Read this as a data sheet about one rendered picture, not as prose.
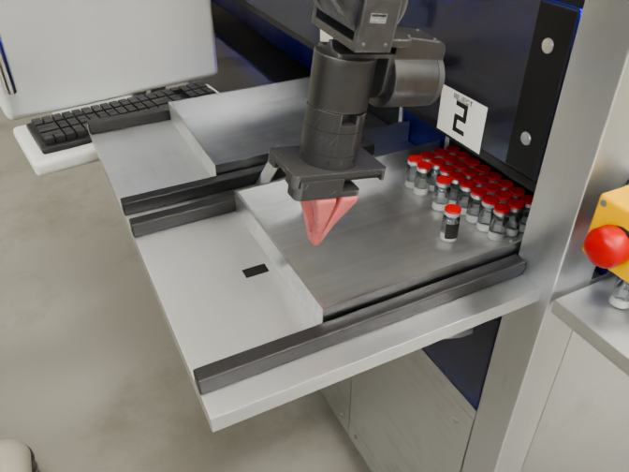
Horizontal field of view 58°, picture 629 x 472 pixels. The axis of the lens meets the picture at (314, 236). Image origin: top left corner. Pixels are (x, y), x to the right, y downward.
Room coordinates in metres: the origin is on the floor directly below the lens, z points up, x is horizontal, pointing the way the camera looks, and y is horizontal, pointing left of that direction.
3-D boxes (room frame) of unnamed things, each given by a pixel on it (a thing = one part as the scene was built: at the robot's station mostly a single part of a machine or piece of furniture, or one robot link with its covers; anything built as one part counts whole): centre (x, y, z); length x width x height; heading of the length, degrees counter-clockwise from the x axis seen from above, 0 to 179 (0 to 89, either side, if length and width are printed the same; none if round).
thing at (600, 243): (0.43, -0.28, 0.99); 0.04 x 0.04 x 0.04; 27
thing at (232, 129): (0.93, 0.05, 0.90); 0.34 x 0.26 x 0.04; 117
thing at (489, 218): (0.67, -0.20, 0.90); 0.18 x 0.02 x 0.05; 27
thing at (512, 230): (0.68, -0.22, 0.90); 0.18 x 0.02 x 0.05; 27
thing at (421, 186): (0.71, -0.16, 0.90); 0.02 x 0.02 x 0.05
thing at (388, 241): (0.62, -0.10, 0.90); 0.34 x 0.26 x 0.04; 117
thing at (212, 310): (0.74, 0.04, 0.87); 0.70 x 0.48 x 0.02; 27
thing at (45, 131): (1.14, 0.39, 0.82); 0.40 x 0.14 x 0.02; 124
